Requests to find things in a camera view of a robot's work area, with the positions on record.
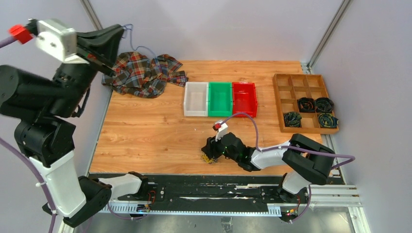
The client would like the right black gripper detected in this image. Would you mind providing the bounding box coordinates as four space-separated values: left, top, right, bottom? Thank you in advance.
202 131 240 163

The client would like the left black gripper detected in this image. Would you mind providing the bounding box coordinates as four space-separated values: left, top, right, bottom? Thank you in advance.
49 23 125 116

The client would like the cable ball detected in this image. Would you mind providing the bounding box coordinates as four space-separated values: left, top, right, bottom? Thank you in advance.
201 154 217 164

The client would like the dark purple thin cable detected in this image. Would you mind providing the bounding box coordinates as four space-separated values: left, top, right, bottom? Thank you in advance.
121 23 158 59

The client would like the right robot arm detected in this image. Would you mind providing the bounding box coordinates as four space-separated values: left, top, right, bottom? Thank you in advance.
201 133 335 203

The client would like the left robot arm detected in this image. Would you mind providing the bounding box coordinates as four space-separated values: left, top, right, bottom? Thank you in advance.
0 19 149 227

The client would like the plaid flannel shirt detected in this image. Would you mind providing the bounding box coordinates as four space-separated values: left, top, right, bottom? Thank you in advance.
102 52 189 99

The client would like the red plastic bin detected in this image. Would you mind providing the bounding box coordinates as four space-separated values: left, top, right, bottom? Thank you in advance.
232 82 258 118

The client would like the green plastic bin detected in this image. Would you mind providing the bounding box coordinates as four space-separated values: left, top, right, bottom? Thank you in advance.
207 82 233 117

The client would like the white plastic bin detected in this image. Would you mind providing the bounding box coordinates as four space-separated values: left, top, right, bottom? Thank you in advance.
183 82 209 117

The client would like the wooden compartment tray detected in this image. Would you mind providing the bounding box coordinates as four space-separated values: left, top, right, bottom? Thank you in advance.
273 73 339 134

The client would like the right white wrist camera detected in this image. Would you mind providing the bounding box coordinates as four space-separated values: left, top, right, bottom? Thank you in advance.
212 120 228 142

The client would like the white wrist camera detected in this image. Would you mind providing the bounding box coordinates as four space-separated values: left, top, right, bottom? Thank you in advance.
35 19 87 64
212 120 228 142

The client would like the left aluminium corner post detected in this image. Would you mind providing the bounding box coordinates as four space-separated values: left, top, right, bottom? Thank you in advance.
80 0 103 30

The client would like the aluminium corner post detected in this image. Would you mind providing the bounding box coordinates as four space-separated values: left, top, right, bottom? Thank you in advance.
80 0 103 30
306 0 352 73

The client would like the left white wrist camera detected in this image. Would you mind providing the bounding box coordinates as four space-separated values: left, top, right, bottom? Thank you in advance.
35 19 87 64

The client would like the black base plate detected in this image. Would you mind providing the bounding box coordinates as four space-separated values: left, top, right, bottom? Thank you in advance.
88 174 310 213

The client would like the aluminium frame rail front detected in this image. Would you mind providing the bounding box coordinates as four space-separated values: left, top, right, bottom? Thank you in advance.
59 183 371 233

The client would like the right aluminium corner post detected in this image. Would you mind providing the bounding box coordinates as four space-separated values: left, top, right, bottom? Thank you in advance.
306 0 352 73

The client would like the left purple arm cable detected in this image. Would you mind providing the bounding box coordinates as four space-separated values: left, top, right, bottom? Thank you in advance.
0 35 152 233

